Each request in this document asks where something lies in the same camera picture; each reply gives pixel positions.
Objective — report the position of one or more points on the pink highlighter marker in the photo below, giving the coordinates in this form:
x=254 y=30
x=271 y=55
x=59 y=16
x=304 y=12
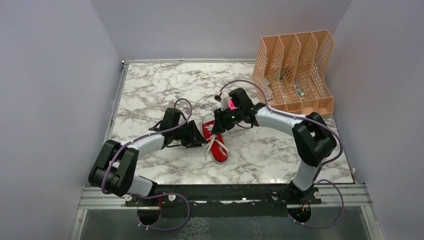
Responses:
x=231 y=105

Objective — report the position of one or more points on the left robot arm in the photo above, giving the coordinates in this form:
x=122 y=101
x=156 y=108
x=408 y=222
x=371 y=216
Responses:
x=114 y=168

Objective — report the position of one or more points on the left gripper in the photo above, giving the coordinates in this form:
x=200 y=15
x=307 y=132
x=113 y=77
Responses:
x=195 y=138

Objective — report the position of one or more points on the red canvas sneaker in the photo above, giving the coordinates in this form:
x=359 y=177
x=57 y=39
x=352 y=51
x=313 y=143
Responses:
x=206 y=126

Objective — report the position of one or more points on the peach plastic file organizer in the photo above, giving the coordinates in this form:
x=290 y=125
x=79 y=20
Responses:
x=305 y=56

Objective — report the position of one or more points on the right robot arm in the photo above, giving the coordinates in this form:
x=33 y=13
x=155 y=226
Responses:
x=313 y=139

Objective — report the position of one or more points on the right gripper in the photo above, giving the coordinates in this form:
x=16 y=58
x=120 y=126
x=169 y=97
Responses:
x=220 y=124

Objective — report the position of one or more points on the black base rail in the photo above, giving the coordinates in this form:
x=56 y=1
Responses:
x=223 y=200

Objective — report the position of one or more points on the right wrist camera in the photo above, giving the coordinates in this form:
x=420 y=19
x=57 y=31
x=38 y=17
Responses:
x=224 y=100

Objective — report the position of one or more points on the white shoelace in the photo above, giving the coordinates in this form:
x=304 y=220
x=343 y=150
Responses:
x=216 y=147

